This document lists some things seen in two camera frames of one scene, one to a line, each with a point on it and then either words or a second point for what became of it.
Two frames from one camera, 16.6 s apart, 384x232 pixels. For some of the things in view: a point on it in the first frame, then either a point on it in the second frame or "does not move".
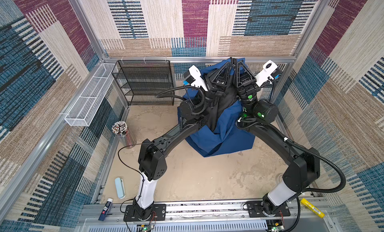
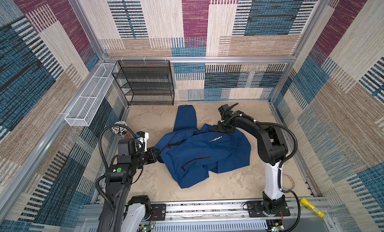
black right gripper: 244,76 → 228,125
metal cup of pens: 121,129 does not move
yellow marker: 310,206 does not move
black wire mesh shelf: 141,81 does not move
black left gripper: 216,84 → 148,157
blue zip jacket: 220,135 → 190,154
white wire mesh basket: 87,105 does not move
